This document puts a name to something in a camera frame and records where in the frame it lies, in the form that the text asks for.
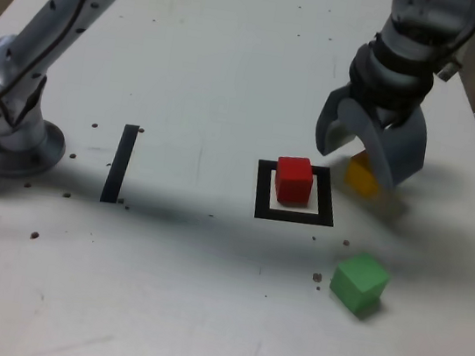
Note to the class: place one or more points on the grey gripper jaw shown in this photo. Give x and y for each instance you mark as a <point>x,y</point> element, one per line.
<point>409,153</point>
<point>326,128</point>

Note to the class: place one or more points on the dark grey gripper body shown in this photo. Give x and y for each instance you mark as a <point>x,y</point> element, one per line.
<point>393,120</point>

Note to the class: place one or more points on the yellow cube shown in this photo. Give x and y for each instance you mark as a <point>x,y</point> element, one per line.
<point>359,177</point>

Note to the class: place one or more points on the red cube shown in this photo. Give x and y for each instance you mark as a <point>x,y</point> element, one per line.
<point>292,181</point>

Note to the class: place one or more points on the green cube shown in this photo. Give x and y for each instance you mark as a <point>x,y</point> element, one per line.
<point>355,283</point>

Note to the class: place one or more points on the black tape square outline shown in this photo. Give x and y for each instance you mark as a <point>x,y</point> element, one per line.
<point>262,190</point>

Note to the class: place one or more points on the black tape strip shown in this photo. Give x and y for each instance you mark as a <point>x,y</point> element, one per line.
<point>119,166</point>

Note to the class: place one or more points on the small gripper camera box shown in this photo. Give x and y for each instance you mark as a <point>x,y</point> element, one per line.
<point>449,69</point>

